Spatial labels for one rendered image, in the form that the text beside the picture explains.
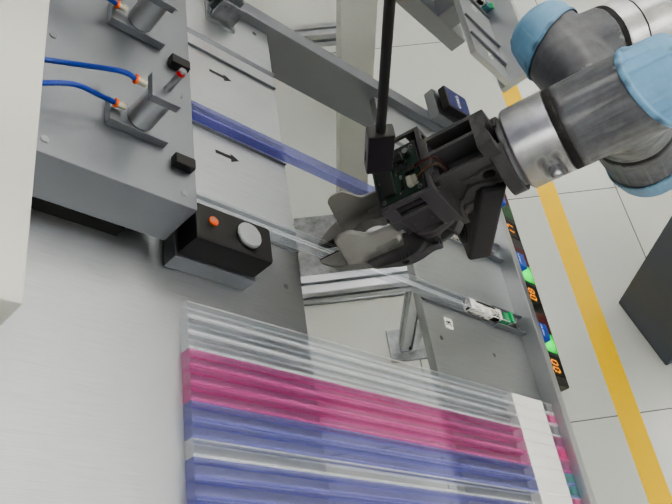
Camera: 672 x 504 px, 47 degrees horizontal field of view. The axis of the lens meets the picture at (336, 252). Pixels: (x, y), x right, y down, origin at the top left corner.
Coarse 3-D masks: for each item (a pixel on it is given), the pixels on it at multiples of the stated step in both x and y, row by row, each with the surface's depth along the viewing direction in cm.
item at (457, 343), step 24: (408, 120) 106; (456, 240) 99; (432, 264) 92; (456, 264) 96; (480, 264) 100; (456, 288) 93; (480, 288) 97; (504, 288) 101; (432, 312) 86; (456, 312) 90; (432, 336) 84; (456, 336) 87; (480, 336) 91; (504, 336) 95; (432, 360) 82; (456, 360) 85; (480, 360) 88; (504, 360) 92; (528, 360) 96; (504, 384) 89; (528, 384) 93
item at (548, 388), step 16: (496, 240) 105; (512, 256) 103; (512, 272) 102; (512, 288) 101; (512, 304) 100; (528, 304) 99; (528, 320) 98; (528, 336) 97; (528, 352) 96; (544, 352) 95; (544, 368) 94; (544, 384) 93; (544, 400) 93; (560, 400) 92; (560, 416) 91; (560, 432) 90; (576, 448) 89; (576, 464) 87; (576, 480) 87; (592, 496) 86
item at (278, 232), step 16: (224, 208) 69; (240, 208) 71; (256, 224) 71; (272, 224) 73; (288, 240) 74; (304, 240) 75; (320, 240) 77; (320, 256) 77; (368, 272) 81; (384, 272) 82; (400, 272) 84; (416, 288) 85; (432, 288) 87; (448, 304) 89; (464, 304) 90
